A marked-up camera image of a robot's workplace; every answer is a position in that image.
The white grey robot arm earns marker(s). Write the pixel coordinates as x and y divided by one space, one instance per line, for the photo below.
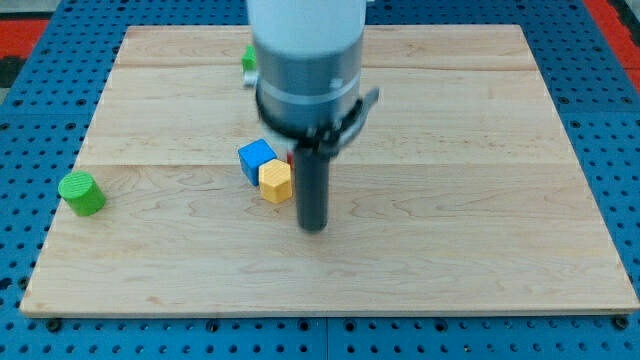
309 63

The blue cube block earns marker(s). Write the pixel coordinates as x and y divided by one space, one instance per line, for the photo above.
252 156

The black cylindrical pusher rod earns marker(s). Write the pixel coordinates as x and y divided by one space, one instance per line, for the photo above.
311 175

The red block behind rod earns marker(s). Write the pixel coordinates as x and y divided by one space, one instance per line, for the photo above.
290 160

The yellow hexagon block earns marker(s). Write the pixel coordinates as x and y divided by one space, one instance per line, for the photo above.
275 182

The white block at back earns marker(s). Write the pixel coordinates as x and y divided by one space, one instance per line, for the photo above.
250 78

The green block at back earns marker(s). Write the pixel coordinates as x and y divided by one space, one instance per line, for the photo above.
248 59

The light wooden board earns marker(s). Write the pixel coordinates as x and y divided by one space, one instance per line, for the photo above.
462 196

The green cylinder block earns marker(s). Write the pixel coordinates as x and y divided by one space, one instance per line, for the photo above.
82 193

